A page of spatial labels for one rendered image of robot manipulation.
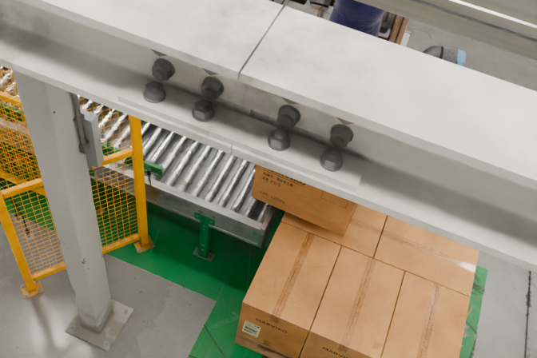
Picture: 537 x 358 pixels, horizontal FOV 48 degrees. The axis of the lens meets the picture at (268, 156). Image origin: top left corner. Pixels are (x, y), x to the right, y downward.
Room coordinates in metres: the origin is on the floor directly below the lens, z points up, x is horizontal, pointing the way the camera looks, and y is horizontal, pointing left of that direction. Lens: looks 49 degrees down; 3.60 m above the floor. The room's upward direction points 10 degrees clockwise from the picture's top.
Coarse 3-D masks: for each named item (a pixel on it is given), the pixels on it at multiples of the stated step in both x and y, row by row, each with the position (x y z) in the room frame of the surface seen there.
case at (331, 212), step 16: (256, 176) 2.17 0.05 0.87; (272, 176) 2.15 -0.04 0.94; (256, 192) 2.17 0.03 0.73; (272, 192) 2.14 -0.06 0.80; (288, 192) 2.12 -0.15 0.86; (304, 192) 2.09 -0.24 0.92; (320, 192) 2.07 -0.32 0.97; (288, 208) 2.11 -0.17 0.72; (304, 208) 2.08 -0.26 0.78; (320, 208) 2.06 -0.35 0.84; (336, 208) 2.03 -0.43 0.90; (352, 208) 2.01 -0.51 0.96; (320, 224) 2.05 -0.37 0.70; (336, 224) 2.02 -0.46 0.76
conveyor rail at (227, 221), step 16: (0, 128) 2.45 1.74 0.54; (16, 144) 2.42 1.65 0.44; (96, 176) 2.28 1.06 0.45; (112, 176) 2.25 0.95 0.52; (128, 176) 2.22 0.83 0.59; (128, 192) 2.22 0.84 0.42; (160, 192) 2.17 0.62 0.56; (176, 192) 2.16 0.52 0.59; (176, 208) 2.14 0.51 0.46; (192, 208) 2.12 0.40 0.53; (208, 208) 2.09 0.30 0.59; (224, 208) 2.11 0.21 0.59; (224, 224) 2.06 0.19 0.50; (240, 224) 2.04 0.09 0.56; (256, 224) 2.04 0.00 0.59; (256, 240) 2.01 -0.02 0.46
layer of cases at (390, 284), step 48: (288, 240) 2.00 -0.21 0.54; (336, 240) 2.06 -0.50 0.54; (384, 240) 2.13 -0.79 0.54; (432, 240) 2.19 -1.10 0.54; (288, 288) 1.68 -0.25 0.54; (336, 288) 1.74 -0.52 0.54; (384, 288) 1.79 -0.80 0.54; (432, 288) 1.85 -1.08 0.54; (288, 336) 1.48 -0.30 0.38; (336, 336) 1.45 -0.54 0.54; (384, 336) 1.50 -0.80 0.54; (432, 336) 1.55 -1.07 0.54
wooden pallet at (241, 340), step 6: (318, 306) 1.82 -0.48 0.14; (240, 336) 1.54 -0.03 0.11; (246, 336) 1.53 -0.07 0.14; (240, 342) 1.54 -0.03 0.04; (246, 342) 1.53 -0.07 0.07; (252, 342) 1.52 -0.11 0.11; (258, 342) 1.51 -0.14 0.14; (252, 348) 1.52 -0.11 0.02; (258, 348) 1.53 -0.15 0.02; (264, 348) 1.53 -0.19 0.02; (270, 348) 1.49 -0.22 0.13; (264, 354) 1.50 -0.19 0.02; (270, 354) 1.50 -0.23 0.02; (276, 354) 1.51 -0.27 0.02; (282, 354) 1.47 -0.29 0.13
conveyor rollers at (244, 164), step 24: (0, 72) 2.96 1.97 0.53; (120, 120) 2.70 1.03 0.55; (120, 144) 2.50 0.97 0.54; (168, 144) 2.58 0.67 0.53; (192, 144) 2.61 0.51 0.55; (168, 168) 2.39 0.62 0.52; (192, 168) 2.41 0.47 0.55; (240, 168) 2.48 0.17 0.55; (192, 192) 2.22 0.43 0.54; (216, 192) 2.26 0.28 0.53; (240, 192) 2.29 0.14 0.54; (264, 216) 2.14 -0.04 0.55
